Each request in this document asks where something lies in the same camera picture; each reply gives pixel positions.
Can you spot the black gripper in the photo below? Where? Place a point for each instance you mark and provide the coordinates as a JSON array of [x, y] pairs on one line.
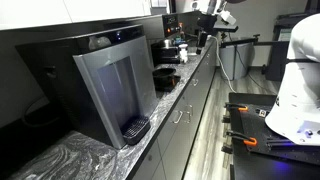
[[206, 23]]

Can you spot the grey black water dispenser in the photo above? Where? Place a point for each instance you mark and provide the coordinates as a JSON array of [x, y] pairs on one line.
[[83, 66]]

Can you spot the black dispenser drip tray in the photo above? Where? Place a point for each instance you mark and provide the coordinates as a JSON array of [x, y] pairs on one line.
[[135, 130]]

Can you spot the white plastic bottle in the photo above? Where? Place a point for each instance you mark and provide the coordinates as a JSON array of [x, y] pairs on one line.
[[183, 53]]

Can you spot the stainless black coffee brewer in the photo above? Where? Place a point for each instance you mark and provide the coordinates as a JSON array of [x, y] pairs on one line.
[[171, 23]]

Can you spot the steel round canister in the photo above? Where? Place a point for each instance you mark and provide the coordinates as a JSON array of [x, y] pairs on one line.
[[165, 43]]

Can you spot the grey trash bin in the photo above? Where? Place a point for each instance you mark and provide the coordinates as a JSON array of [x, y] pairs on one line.
[[235, 61]]

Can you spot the small black countertop appliance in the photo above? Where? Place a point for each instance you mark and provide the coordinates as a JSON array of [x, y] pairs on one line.
[[165, 55]]

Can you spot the orange tipped black clamp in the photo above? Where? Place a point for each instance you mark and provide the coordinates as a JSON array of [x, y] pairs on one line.
[[237, 106], [241, 137]]

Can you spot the small white label block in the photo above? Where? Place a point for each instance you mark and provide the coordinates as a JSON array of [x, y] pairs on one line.
[[263, 112]]

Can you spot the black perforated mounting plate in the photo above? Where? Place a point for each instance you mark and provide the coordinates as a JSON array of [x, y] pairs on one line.
[[256, 133]]

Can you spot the grey base cabinet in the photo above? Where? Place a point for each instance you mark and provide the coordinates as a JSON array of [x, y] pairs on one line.
[[173, 150]]

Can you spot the black metal bar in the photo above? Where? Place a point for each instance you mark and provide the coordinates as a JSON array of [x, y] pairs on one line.
[[280, 143]]

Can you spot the black robot cart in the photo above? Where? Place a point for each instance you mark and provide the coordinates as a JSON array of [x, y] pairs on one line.
[[253, 170]]

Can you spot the black stereo camera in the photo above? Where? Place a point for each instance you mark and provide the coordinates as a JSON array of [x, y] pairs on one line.
[[230, 29]]

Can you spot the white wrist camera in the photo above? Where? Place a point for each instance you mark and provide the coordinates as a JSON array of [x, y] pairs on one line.
[[228, 17]]

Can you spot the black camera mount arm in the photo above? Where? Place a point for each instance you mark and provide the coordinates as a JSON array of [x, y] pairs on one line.
[[241, 41]]

